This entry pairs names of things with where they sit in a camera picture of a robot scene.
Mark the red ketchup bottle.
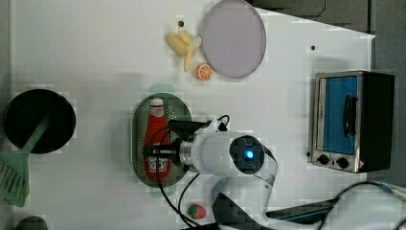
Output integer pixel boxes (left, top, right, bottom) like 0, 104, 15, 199
144, 98, 171, 181

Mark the grey round plate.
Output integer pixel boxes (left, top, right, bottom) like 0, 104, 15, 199
201, 0, 266, 78

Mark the dark round object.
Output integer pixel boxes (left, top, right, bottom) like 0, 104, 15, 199
14, 216, 49, 230

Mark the green oval strainer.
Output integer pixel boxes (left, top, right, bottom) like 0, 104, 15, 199
131, 93, 192, 188

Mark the silver toaster oven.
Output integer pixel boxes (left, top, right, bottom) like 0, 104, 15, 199
311, 71, 395, 173

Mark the green slotted spatula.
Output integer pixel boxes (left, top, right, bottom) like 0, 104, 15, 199
0, 112, 52, 208

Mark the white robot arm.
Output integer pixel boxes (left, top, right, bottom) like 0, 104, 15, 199
145, 120, 405, 230

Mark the peeled toy banana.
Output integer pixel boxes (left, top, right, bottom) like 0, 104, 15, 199
167, 30, 202, 72

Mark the orange slice toy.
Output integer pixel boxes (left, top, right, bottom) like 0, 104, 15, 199
195, 63, 214, 81

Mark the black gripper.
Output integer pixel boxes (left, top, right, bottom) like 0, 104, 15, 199
143, 120, 207, 167

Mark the toy strawberry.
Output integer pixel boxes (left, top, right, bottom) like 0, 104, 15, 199
187, 204, 206, 219

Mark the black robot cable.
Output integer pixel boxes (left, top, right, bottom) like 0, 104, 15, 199
149, 114, 231, 228

